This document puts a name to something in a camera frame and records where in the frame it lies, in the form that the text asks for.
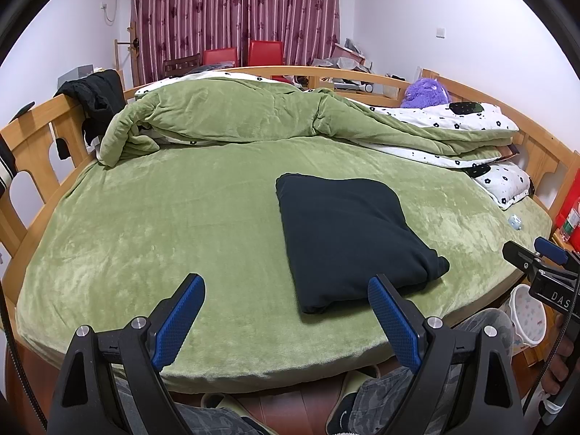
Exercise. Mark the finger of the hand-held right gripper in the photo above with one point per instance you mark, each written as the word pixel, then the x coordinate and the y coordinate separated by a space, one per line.
pixel 519 256
pixel 550 249

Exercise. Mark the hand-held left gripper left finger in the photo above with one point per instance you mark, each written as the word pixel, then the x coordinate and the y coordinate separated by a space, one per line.
pixel 179 321

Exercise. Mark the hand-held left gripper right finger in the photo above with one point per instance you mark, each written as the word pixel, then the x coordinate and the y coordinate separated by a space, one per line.
pixel 394 321

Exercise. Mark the black sweatshirt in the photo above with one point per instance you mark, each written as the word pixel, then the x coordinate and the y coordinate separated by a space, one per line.
pixel 344 235

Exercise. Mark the person's right hand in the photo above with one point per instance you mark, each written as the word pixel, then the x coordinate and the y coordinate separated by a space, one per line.
pixel 559 367

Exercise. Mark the green plastic bottle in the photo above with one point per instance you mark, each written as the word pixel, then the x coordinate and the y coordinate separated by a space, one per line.
pixel 573 229

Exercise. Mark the small pale blue toy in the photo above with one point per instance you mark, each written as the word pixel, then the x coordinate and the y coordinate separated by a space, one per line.
pixel 515 223

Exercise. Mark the white plastic basin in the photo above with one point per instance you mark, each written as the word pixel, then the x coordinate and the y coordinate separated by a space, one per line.
pixel 528 317

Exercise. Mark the red box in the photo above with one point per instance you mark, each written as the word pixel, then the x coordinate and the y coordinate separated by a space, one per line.
pixel 572 204

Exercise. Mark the star-printed cloth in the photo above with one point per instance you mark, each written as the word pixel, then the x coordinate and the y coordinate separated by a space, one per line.
pixel 520 342

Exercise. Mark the beige slipper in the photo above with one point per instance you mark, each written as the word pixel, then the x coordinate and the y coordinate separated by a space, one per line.
pixel 353 378

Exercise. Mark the white floral pillow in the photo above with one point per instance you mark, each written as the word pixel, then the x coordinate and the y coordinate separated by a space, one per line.
pixel 507 181

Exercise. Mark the person's camouflage trousers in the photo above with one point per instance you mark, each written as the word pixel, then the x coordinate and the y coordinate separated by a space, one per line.
pixel 376 398

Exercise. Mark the green fleece bed sheet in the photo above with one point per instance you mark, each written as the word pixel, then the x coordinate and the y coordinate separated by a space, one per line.
pixel 158 235

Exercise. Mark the purple plush toy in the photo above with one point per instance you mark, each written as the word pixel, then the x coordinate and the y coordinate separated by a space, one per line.
pixel 426 93

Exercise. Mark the green floral quilt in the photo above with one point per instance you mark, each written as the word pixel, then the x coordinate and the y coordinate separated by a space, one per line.
pixel 226 113

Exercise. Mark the striped cloth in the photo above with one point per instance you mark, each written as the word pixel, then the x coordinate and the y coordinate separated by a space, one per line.
pixel 7 167

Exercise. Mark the desk clutter pile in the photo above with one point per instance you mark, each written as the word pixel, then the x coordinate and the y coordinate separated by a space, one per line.
pixel 353 86

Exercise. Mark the black jacket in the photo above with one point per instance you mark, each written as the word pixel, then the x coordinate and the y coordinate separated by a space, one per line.
pixel 97 90

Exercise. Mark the dark wooden chair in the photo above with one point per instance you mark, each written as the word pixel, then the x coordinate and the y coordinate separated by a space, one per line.
pixel 181 63

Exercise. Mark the small black object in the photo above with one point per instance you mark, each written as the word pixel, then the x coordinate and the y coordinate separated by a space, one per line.
pixel 22 111

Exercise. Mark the grey box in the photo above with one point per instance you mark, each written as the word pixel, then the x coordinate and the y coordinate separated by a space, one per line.
pixel 75 76

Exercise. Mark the wooden coat rack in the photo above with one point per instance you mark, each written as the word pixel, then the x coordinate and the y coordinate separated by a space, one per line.
pixel 117 61

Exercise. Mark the red chair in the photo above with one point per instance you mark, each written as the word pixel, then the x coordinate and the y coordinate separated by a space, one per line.
pixel 266 52
pixel 220 56

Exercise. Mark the maroon floral curtain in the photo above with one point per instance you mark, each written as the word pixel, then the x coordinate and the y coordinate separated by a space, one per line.
pixel 235 4

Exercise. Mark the wooden bed frame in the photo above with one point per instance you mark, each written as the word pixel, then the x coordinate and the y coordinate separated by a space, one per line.
pixel 45 118

